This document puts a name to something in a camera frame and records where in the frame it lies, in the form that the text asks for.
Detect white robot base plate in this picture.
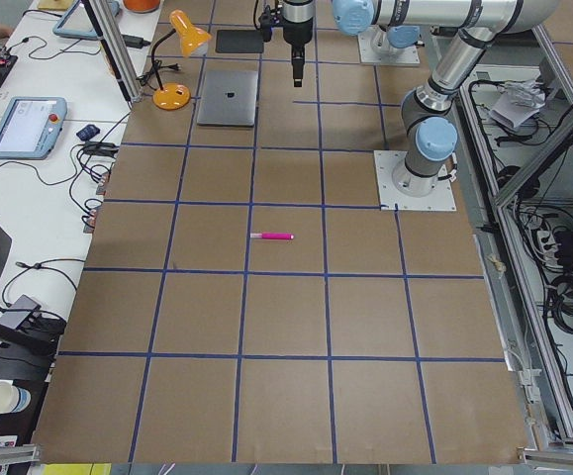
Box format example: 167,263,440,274
373,150,456,212

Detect orange round object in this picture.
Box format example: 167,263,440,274
123,0,160,14

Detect black mousepad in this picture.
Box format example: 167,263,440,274
215,29,264,54

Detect small blue black device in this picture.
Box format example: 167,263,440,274
76,124,100,142

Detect blue teach pendant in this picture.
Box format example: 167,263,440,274
0,96,68,160
52,1,98,41

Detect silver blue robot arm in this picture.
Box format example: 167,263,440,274
332,0,559,197

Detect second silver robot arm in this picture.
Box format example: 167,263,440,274
371,25,421,56

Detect orange desk lamp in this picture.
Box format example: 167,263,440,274
150,10,212,111

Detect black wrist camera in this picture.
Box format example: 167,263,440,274
257,4,282,43

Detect aluminium frame post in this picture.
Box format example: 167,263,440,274
82,0,142,104

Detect grey usb hub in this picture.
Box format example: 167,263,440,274
0,295,41,330

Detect pink highlighter pen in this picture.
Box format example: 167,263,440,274
249,233,295,240

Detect white paper cup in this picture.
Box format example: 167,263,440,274
0,381,32,415

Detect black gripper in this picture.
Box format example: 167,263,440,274
282,0,314,88

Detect black power adapter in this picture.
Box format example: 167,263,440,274
122,34,150,48

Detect crumpled white paper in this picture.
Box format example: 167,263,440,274
489,79,546,131

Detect white power strip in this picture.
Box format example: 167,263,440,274
535,229,558,259

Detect grey closed laptop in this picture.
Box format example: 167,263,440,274
197,69,258,128

